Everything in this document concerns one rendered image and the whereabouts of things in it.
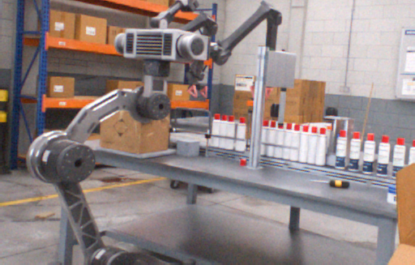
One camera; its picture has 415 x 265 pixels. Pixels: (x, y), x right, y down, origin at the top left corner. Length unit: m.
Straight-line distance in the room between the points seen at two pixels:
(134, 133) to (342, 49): 5.26
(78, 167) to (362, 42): 5.73
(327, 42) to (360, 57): 0.64
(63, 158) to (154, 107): 0.53
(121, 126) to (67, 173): 0.63
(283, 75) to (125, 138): 0.96
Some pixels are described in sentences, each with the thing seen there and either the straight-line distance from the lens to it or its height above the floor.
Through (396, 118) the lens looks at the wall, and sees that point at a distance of 7.06.
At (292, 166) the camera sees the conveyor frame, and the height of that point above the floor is 0.86.
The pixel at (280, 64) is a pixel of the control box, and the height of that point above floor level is 1.41.
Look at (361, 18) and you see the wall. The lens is 7.41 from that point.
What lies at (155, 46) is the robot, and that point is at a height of 1.44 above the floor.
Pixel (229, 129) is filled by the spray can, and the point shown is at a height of 1.01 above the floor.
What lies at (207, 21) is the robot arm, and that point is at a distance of 2.83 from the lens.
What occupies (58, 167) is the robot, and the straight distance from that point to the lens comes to 2.17.
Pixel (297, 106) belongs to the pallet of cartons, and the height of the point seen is 1.02.
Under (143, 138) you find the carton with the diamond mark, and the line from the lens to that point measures 2.66.
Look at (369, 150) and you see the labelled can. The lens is 2.39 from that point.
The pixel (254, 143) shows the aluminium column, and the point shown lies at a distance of 2.51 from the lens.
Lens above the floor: 1.30
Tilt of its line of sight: 4 degrees down
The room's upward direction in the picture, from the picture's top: 5 degrees clockwise
